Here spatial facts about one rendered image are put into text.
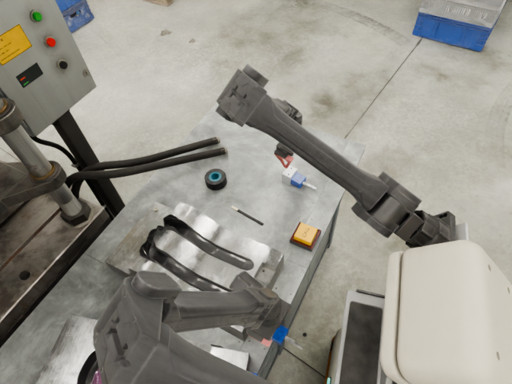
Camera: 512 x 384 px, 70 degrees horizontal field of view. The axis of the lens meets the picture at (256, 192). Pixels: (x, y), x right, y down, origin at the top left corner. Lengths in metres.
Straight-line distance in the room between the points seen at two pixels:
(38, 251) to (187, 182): 0.57
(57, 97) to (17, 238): 0.53
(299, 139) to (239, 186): 0.74
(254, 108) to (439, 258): 0.38
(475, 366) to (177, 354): 0.35
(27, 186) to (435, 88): 2.86
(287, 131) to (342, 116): 2.23
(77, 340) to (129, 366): 0.69
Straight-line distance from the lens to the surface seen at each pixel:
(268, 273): 1.12
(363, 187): 0.73
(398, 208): 0.77
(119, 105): 3.27
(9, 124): 1.17
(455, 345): 0.56
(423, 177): 2.59
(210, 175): 1.39
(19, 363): 1.33
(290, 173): 1.34
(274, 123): 0.66
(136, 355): 0.44
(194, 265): 1.13
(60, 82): 1.43
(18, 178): 1.36
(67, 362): 1.13
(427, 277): 0.62
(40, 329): 1.33
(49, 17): 1.38
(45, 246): 1.50
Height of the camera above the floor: 1.88
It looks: 52 degrees down
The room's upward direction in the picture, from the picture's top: 6 degrees counter-clockwise
